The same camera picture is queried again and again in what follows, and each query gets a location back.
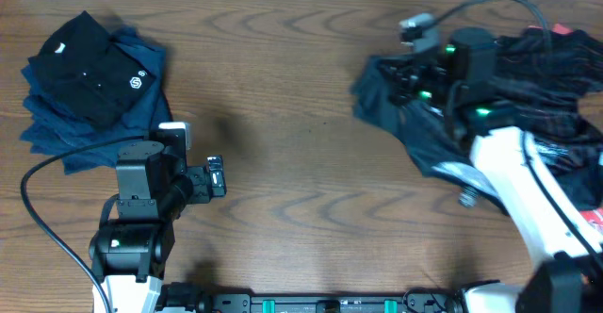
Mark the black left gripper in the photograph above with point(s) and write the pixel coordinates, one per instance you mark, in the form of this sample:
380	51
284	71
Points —
201	190

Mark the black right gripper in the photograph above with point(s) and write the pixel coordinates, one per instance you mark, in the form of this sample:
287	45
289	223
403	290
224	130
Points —
396	78

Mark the black orange patterned jersey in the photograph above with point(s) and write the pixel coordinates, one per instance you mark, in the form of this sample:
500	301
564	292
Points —
544	89

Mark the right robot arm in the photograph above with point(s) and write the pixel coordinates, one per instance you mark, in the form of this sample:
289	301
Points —
499	117

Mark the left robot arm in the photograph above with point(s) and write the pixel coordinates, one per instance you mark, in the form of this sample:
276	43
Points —
130	250

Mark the red shirt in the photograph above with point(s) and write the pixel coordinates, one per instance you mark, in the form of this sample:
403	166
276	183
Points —
594	219

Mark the folded navy blue shirt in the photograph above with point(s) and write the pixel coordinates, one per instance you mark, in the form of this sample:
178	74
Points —
55	130

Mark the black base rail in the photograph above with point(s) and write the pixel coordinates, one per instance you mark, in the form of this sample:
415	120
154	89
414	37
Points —
330	303

